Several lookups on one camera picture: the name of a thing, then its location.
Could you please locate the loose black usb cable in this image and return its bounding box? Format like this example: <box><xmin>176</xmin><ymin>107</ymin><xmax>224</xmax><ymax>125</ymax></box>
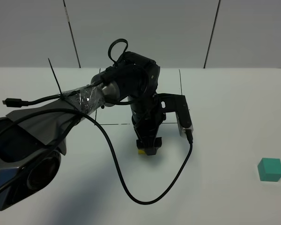
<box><xmin>2</xmin><ymin>77</ymin><xmax>108</xmax><ymax>108</ymax></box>

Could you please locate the teal block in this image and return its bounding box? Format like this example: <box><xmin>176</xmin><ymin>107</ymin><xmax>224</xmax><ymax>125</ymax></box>
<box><xmin>257</xmin><ymin>158</ymin><xmax>281</xmax><ymax>182</ymax></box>

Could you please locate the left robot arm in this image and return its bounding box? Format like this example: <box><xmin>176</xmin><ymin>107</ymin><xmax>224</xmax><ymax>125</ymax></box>
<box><xmin>0</xmin><ymin>52</ymin><xmax>160</xmax><ymax>211</ymax></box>

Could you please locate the black left camera cable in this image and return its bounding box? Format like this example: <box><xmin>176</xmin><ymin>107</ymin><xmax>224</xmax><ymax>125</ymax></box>
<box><xmin>67</xmin><ymin>109</ymin><xmax>194</xmax><ymax>205</ymax></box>

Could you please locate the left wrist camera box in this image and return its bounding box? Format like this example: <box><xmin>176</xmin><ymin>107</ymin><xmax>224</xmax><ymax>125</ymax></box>
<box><xmin>160</xmin><ymin>93</ymin><xmax>193</xmax><ymax>139</ymax></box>

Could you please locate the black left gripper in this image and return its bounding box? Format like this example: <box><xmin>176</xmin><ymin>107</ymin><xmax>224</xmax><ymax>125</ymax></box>
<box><xmin>131</xmin><ymin>92</ymin><xmax>166</xmax><ymax>156</ymax></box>

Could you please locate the black cable tie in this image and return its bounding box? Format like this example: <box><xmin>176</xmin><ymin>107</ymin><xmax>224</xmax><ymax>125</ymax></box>
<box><xmin>48</xmin><ymin>58</ymin><xmax>81</xmax><ymax>112</ymax></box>

